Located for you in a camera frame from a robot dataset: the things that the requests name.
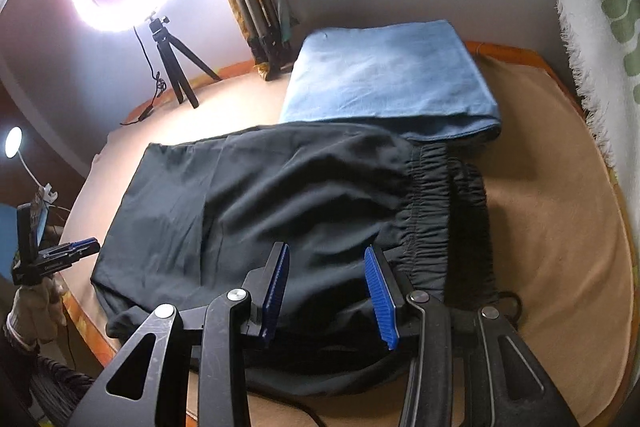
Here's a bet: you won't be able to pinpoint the tan bed blanket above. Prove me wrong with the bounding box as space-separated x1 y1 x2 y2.
47 52 636 427

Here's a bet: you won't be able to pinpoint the white green patterned throw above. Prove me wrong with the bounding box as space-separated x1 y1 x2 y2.
555 0 640 228

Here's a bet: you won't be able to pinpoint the small black tripod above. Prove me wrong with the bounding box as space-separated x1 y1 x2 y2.
147 14 223 109

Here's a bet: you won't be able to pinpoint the person's left hand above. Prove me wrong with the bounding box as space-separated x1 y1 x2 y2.
6 278 67 347

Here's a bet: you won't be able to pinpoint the white desk lamp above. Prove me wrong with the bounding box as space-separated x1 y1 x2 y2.
2 126 58 208

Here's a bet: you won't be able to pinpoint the black pants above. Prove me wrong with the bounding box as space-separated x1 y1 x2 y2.
90 122 523 400

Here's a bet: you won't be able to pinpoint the wooden door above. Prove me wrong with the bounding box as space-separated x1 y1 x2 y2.
0 72 93 188

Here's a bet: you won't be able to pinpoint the black ring light cable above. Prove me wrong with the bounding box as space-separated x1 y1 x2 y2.
120 27 168 125

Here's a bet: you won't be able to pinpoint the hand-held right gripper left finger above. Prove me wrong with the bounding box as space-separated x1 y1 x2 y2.
65 242 291 427

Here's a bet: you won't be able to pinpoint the person's left forearm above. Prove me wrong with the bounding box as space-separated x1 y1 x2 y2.
0 327 43 368

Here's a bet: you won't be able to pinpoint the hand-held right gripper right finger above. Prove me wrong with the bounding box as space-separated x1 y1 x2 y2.
364 246 581 427

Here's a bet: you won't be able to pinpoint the person's dark patterned clothing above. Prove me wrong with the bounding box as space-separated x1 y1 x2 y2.
25 352 98 427

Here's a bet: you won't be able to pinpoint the folded blue towel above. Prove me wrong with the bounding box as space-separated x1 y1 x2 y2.
279 19 503 142

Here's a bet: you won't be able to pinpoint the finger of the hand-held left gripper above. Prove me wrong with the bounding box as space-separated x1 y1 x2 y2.
47 246 102 266
47 237 99 255

